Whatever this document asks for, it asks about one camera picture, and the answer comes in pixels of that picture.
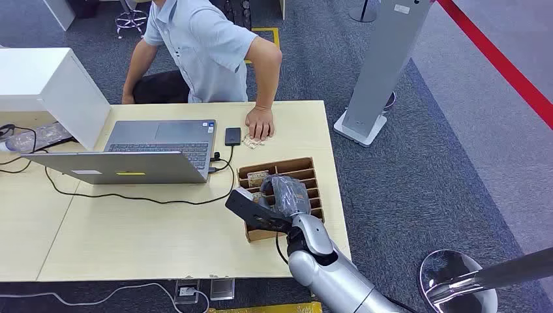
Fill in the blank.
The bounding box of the red floor tape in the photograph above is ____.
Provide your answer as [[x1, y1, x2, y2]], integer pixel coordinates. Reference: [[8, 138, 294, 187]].
[[435, 0, 553, 130]]

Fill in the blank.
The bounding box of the yellow patterned mat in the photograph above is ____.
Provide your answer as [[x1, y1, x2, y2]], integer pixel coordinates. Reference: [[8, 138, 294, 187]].
[[207, 301, 323, 313]]

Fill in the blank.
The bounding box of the black looped cable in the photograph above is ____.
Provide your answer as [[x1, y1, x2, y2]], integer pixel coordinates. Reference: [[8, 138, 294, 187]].
[[0, 124, 48, 175]]

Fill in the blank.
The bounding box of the long black cable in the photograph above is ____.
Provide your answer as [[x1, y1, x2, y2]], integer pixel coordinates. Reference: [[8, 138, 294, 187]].
[[44, 145, 237, 206]]

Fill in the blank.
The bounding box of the brown cardboard card organizer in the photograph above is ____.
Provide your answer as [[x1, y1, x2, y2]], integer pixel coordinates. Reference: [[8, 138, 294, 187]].
[[236, 157, 325, 244]]

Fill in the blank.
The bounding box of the person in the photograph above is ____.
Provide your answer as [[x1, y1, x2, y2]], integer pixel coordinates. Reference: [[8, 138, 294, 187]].
[[121, 0, 284, 142]]

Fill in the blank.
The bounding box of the patterned card in organizer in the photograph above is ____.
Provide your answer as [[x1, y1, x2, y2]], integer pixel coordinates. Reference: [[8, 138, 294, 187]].
[[247, 170, 270, 188]]

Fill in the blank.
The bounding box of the person's left hand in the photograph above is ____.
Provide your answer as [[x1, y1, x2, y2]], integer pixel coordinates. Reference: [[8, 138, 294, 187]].
[[245, 106, 276, 142]]

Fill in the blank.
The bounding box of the floor power socket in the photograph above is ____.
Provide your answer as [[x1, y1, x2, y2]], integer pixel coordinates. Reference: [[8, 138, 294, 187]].
[[175, 280, 201, 305]]

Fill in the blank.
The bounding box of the grey kiosk stand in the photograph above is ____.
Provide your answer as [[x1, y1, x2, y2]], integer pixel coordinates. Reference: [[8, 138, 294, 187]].
[[333, 0, 433, 148]]

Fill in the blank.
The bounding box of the clear plastic bottle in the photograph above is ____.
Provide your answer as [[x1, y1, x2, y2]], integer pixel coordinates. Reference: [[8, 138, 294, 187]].
[[0, 122, 74, 153]]

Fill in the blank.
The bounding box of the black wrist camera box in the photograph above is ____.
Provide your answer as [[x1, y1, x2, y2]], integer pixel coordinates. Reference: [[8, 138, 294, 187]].
[[224, 188, 293, 235]]

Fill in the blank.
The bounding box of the short black plug cable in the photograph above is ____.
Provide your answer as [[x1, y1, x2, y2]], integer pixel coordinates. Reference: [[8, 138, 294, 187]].
[[208, 151, 230, 175]]

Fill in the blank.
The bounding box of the white furniture panel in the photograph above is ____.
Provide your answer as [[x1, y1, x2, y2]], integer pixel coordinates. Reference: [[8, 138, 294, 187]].
[[42, 0, 77, 32]]

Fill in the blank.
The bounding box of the chrome stanchion base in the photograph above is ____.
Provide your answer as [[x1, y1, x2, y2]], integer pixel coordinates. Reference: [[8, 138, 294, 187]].
[[418, 249, 498, 313]]

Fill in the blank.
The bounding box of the white floor cable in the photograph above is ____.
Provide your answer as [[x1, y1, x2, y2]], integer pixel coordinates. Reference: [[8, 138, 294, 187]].
[[0, 282, 211, 313]]

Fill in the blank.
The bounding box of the black external drive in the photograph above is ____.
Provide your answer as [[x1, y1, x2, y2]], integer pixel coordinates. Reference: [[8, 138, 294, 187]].
[[224, 127, 242, 147]]

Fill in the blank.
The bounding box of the chrome stool base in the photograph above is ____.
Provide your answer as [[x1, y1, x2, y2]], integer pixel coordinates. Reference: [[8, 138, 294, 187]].
[[114, 0, 149, 40]]

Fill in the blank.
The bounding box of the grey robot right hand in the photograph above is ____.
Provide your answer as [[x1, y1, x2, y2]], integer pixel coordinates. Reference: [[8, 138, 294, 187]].
[[260, 175, 312, 217]]

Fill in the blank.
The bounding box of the grey laptop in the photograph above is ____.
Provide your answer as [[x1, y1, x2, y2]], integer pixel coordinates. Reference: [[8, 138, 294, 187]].
[[20, 119, 217, 186]]

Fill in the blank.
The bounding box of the white box cabinet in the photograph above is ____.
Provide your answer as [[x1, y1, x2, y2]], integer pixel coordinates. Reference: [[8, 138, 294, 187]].
[[0, 47, 112, 151]]

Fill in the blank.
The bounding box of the yellow floor tape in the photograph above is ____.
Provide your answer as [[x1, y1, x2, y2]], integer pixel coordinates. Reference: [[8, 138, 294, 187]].
[[244, 27, 281, 65]]

